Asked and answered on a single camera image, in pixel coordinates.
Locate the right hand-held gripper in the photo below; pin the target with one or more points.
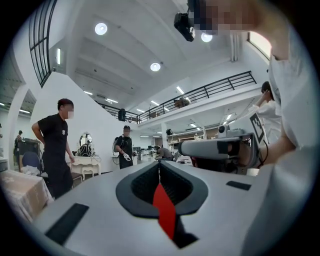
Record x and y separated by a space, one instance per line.
202 148

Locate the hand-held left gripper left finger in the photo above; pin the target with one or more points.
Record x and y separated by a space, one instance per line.
140 185

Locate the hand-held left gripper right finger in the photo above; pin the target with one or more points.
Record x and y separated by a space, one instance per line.
186 187

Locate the person's right forearm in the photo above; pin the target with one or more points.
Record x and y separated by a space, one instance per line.
280 150

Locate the person's right hand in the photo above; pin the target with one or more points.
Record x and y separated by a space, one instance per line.
243 153

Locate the wooden storage shelving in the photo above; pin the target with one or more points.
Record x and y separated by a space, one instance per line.
187 140

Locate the white hand-held gripper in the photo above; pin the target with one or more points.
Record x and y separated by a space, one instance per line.
127 157

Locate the black balcony railing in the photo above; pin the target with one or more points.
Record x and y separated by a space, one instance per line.
200 92

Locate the white vanity table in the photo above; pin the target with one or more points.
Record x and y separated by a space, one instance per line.
86 163

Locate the black patterned bag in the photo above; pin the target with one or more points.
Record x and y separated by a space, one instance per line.
85 150

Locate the oval vanity mirror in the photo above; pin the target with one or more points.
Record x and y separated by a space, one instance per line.
85 139

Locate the black loudspeaker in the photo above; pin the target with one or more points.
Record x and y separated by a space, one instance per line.
122 114

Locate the person's white shirt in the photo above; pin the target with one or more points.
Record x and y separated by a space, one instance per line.
287 125

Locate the round ceiling light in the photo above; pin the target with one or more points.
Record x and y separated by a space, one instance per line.
155 66
101 28
206 37

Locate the blue chair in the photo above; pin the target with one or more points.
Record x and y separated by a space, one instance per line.
31 160

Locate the table with lace cloth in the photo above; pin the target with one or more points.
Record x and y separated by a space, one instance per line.
22 192

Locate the person's head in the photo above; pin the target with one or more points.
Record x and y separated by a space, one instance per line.
232 15

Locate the black framed window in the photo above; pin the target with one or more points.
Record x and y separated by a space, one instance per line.
41 42

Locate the white gripper-mounted camera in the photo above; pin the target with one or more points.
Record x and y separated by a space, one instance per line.
223 130

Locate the black head-worn camera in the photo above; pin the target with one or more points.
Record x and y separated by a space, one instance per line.
184 25

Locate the vertical wall light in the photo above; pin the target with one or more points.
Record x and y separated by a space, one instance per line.
58 56

